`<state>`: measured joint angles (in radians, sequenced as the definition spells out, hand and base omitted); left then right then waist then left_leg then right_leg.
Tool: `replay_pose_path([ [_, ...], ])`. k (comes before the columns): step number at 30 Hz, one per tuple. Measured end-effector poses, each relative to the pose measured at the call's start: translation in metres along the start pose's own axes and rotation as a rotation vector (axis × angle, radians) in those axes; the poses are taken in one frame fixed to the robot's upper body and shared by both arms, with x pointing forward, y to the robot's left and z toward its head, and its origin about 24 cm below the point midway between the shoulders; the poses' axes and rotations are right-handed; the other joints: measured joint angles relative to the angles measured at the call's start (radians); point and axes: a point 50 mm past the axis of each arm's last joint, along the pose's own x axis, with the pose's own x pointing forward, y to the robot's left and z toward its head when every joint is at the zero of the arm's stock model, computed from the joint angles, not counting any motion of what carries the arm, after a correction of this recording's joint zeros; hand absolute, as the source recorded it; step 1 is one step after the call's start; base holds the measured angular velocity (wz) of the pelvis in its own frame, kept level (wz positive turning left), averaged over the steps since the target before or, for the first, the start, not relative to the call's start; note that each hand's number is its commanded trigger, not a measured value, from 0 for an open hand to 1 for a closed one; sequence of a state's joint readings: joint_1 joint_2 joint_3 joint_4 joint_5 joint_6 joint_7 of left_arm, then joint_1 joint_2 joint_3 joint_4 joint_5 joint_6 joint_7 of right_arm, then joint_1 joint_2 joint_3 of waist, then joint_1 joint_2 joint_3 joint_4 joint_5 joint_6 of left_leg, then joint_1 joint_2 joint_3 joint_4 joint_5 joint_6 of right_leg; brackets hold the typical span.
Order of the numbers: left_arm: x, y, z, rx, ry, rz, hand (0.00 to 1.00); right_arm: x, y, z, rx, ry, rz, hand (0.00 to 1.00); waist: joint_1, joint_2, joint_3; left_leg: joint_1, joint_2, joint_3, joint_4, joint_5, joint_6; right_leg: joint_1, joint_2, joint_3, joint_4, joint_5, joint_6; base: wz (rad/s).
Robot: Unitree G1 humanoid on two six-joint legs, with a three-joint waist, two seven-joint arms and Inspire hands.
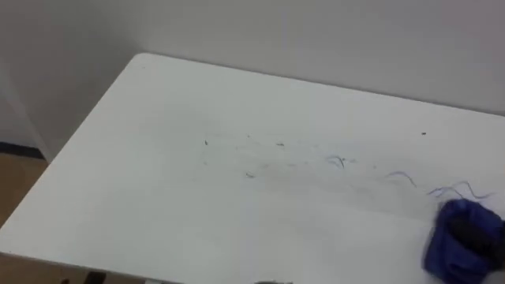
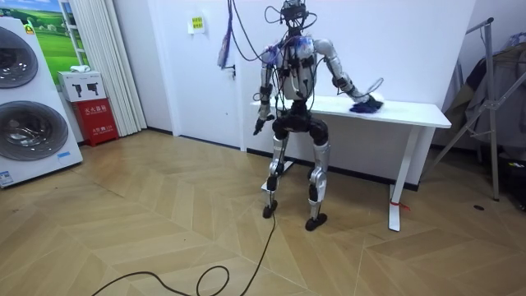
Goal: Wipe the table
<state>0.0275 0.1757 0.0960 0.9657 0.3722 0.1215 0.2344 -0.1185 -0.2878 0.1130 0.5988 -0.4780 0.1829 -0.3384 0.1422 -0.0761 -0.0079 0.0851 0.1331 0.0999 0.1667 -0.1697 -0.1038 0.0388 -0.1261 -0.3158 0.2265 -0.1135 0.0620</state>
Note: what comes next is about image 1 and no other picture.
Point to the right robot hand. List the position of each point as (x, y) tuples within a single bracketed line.
[(475, 234)]

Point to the blue cleaning cloth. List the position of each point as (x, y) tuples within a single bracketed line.
[(447, 252)]

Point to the white desk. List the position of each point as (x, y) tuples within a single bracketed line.
[(221, 205)]

